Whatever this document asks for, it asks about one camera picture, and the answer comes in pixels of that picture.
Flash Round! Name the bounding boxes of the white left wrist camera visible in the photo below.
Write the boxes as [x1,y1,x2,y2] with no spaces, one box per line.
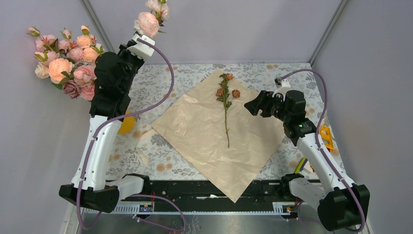
[127,33,156,61]

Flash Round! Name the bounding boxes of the pink rose bunch in vase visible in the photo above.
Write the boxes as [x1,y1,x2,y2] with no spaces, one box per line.
[27,25,105,102]

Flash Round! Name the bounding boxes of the brown orange rose stem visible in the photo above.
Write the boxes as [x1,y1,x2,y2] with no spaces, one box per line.
[215,73,241,148]

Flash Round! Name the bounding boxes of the yellow vase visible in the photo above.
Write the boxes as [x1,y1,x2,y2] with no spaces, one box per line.
[117,116,135,134]

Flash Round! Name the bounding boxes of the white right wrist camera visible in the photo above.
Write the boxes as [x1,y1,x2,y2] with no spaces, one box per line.
[272,78,292,99]

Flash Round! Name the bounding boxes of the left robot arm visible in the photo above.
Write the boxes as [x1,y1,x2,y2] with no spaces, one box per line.
[58,40,145,213]

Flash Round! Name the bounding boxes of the orange paper bouquet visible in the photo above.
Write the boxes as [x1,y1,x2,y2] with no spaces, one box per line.
[152,69,284,202]

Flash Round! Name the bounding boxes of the cream printed ribbon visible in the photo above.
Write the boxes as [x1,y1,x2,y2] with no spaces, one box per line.
[136,129,157,167]

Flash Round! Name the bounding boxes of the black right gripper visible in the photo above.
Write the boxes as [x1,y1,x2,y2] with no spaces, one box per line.
[244,90,291,122]

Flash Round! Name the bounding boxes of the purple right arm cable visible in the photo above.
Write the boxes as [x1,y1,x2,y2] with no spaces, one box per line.
[274,68,366,233]

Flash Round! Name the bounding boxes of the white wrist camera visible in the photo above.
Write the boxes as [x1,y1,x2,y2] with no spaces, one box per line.
[127,33,156,61]
[272,78,292,99]

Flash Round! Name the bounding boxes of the yellow triangular plastic toy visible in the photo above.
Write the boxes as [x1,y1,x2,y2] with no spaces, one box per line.
[309,125,335,172]

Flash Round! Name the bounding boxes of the dark mauve rose stem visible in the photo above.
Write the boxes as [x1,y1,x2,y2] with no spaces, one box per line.
[62,80,80,99]

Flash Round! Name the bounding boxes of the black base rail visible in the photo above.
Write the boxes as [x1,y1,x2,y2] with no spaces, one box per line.
[121,179,310,213]

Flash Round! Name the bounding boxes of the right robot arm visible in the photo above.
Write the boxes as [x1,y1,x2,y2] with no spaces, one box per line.
[244,90,370,232]

